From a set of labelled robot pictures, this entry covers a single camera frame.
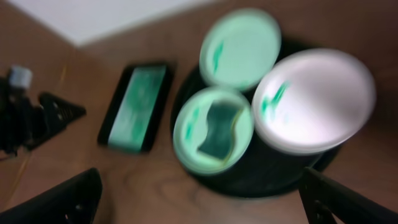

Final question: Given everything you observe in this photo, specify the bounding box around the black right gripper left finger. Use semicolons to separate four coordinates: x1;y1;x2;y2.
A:
1;167;103;224

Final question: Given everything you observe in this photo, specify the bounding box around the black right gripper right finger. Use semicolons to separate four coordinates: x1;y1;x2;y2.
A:
299;167;397;224

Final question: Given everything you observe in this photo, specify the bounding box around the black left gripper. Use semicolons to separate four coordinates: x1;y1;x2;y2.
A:
1;78;86;156

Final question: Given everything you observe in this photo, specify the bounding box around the mint green plate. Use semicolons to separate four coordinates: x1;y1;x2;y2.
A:
199;8;282;91
173;87;254;175

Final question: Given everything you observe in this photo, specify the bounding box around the green and yellow sponge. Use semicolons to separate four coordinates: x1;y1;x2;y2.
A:
198;101;243;161

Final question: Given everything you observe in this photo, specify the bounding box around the round black serving tray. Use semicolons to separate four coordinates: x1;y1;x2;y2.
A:
170;38;343;198

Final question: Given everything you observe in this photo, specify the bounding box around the white pink plate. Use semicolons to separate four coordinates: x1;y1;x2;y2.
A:
252;49;376;155

